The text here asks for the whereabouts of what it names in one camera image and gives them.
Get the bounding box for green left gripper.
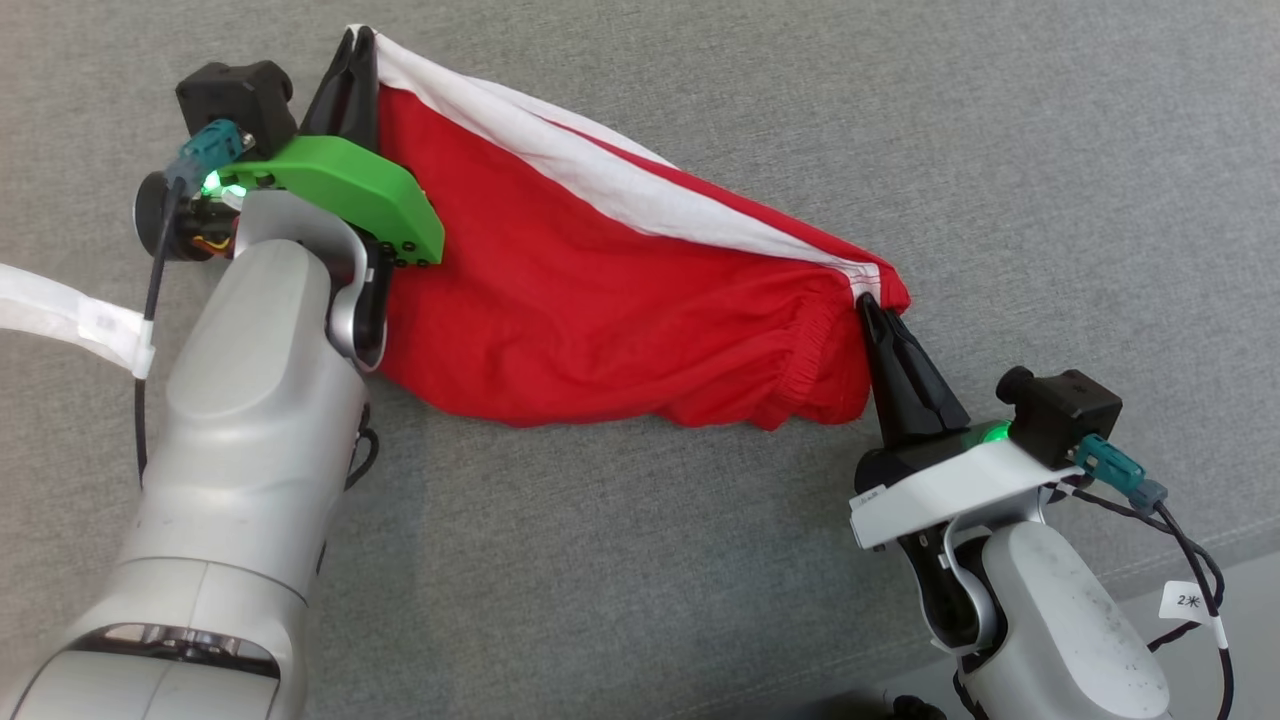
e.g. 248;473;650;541
215;27;446;269

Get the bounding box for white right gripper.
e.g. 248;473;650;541
848;293;1086;549

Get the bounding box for red shorts with white panel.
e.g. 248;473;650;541
345;25;913;433

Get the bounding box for white cloth tape strip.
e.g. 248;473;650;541
0;262;158;379

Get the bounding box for teal cable connector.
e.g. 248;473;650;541
1075;435;1169;513
178;120;251;186

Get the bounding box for black left camera cable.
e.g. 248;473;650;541
133;175;191;486

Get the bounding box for black camera cable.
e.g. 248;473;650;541
1060;480;1236;720
133;175;191;486

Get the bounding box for black right camera cable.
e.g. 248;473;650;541
1060;480;1236;720

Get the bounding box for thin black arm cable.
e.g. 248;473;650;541
343;400;382;491

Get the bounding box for small white cable tag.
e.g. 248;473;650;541
1160;580;1226;623

